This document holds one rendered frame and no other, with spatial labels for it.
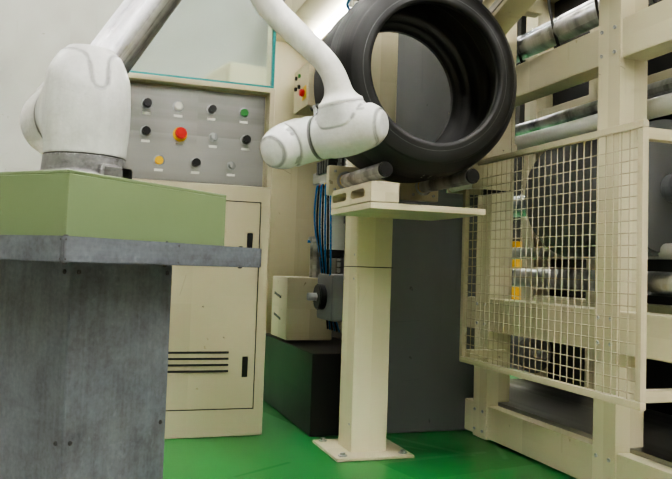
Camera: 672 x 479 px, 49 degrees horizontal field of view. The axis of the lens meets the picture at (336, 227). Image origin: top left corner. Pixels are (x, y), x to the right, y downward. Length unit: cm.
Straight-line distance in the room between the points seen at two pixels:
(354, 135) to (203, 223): 40
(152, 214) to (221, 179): 145
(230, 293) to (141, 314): 127
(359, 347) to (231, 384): 52
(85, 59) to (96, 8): 1007
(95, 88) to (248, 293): 141
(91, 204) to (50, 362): 30
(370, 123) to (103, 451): 84
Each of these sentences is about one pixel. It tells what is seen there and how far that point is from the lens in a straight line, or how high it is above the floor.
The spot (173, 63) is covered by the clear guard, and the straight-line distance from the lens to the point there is 279.
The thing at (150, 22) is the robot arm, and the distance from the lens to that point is 179.
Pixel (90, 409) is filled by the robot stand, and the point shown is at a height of 36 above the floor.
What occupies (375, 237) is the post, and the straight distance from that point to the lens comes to 250.
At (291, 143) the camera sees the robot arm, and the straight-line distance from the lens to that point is 166.
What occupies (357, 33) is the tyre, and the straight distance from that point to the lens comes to 216.
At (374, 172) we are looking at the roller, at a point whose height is 89.
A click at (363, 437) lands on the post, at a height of 6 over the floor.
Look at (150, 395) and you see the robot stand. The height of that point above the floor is 36.
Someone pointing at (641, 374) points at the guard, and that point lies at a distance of 194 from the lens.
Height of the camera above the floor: 62
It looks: 3 degrees up
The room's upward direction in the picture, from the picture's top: 2 degrees clockwise
